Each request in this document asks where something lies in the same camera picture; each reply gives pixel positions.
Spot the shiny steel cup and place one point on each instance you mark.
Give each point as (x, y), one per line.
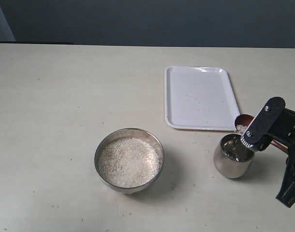
(231, 158)

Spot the steel bowl of rice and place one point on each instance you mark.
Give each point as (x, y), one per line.
(129, 160)

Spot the brown wooden spoon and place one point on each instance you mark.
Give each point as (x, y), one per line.
(243, 121)

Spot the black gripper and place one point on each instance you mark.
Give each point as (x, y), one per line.
(275, 124)

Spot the white rectangular tray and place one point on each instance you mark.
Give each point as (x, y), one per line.
(199, 98)

